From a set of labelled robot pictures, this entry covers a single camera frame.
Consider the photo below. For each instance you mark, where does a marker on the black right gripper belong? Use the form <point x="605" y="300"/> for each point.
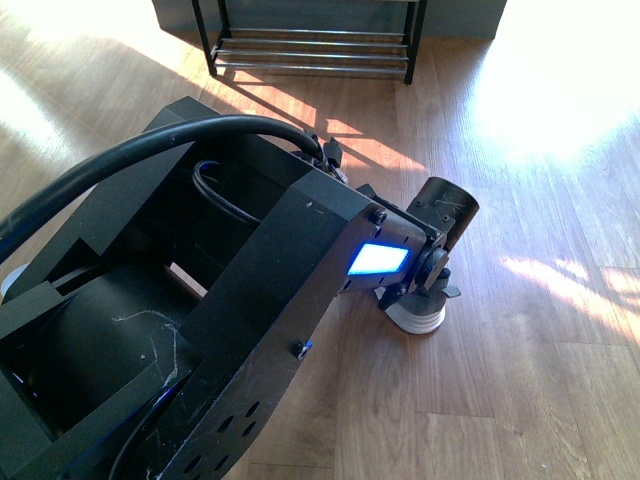
<point x="423" y="273"/>

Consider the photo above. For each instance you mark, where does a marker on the grey sneaker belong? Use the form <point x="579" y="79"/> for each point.
<point x="420" y="315"/>

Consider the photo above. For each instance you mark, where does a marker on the black metal shoe rack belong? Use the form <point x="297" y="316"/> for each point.
<point x="358" y="53"/>

